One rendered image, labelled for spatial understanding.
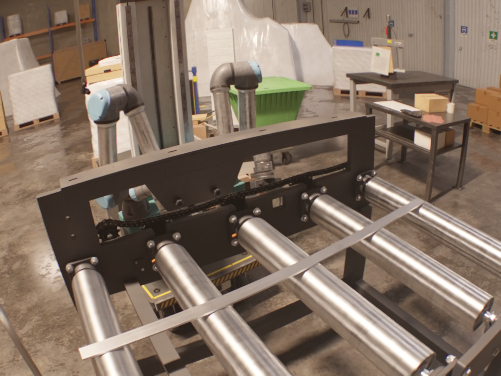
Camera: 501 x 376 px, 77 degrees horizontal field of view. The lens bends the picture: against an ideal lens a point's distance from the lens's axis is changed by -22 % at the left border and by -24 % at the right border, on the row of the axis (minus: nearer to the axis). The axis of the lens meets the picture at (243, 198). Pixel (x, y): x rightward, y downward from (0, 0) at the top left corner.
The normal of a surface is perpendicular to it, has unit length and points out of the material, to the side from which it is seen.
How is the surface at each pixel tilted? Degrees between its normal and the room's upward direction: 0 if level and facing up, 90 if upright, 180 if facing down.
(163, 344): 0
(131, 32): 90
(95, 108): 82
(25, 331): 0
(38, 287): 0
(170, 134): 90
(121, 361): 20
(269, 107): 100
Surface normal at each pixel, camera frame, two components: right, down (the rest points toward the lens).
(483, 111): -0.83, 0.29
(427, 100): -0.95, 0.18
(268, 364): 0.07, -0.92
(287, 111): 0.35, 0.55
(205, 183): 0.47, 0.36
